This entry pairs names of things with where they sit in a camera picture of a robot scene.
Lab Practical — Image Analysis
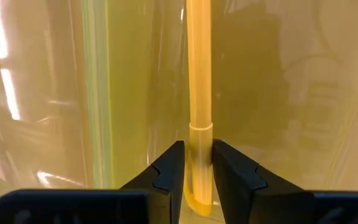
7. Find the yellow transparent supply box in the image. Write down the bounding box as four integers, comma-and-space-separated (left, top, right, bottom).
0, 0, 358, 224

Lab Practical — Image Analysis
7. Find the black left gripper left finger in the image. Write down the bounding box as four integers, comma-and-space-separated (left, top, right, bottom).
0, 139, 186, 224

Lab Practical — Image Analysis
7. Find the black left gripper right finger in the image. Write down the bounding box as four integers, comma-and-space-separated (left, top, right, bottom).
211, 138, 358, 224

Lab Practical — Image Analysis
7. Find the yellow highlighter pen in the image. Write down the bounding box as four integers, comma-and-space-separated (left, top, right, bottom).
183, 0, 214, 217

